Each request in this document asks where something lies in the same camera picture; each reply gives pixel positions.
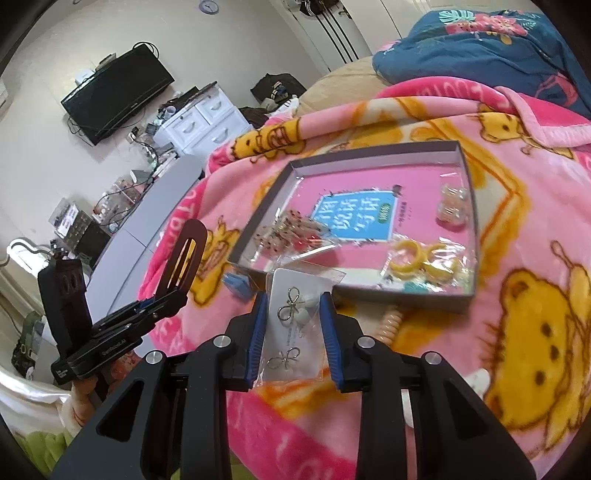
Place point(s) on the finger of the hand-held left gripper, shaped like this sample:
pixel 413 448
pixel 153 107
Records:
pixel 134 310
pixel 147 322

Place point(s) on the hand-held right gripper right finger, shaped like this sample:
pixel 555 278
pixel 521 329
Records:
pixel 330 337

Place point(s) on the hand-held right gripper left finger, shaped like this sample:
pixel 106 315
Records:
pixel 258 332

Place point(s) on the earring card packet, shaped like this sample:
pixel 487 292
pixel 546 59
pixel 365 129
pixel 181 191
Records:
pixel 295 323

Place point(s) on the shallow grey cardboard box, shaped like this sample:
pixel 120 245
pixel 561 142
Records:
pixel 406 297

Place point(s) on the brown hair clip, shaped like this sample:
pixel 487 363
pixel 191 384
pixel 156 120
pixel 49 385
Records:
pixel 199 244

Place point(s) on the packet of yellow rings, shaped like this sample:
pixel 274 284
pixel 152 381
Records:
pixel 406 261

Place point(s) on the pearl flower hair claw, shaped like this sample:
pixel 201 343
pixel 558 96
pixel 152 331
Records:
pixel 450 207

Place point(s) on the person's left hand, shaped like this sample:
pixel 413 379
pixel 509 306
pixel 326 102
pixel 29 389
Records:
pixel 85 401

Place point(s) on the white cloth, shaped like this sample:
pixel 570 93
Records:
pixel 32 401

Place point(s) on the grey desk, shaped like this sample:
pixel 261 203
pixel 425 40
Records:
pixel 138 230

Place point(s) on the yellow-green garment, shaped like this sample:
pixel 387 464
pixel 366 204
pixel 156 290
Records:
pixel 46 452

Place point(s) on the pink bear printed blanket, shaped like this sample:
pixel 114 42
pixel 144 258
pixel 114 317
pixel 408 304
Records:
pixel 258 443

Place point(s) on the desk clutter pile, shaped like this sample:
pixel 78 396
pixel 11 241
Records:
pixel 120 194

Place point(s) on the pink book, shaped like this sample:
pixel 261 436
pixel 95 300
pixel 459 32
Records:
pixel 351 184

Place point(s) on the white drawer cabinet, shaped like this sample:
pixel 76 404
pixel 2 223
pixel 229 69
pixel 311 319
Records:
pixel 203 120

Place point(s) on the black television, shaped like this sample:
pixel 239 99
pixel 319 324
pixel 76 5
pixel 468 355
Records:
pixel 115 97

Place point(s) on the dark brown bag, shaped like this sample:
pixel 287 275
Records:
pixel 256 116

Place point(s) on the black bag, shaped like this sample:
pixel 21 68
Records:
pixel 272 85

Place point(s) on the white door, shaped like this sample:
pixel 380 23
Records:
pixel 304 32

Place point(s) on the blue floral quilt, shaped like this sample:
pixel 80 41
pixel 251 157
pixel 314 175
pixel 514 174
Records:
pixel 461 60

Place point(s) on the white wardrobe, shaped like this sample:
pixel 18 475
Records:
pixel 397 18

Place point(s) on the hanging bags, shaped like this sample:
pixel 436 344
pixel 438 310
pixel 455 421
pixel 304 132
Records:
pixel 318 4

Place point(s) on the round wall clock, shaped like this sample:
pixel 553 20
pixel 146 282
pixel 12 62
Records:
pixel 209 5

